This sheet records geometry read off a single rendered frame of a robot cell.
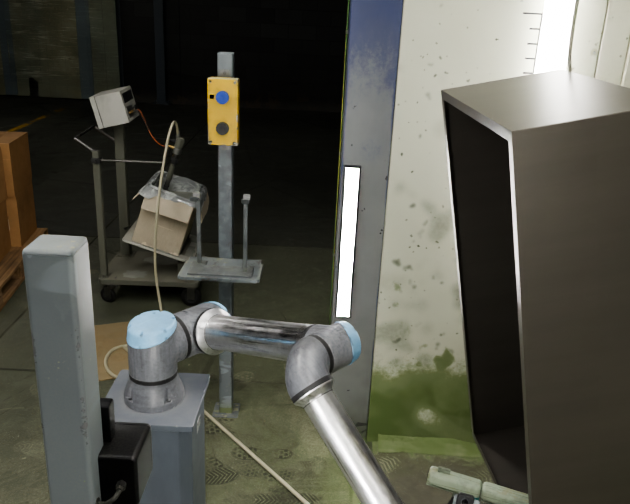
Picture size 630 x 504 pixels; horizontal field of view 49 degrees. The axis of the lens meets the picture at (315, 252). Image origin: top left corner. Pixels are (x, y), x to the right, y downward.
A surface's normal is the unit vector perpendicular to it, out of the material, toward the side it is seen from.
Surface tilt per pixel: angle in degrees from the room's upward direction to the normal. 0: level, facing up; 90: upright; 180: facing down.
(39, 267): 90
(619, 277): 90
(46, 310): 90
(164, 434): 90
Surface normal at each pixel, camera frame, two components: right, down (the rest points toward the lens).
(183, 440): 0.69, 0.29
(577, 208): 0.07, 0.36
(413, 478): 0.04, -0.93
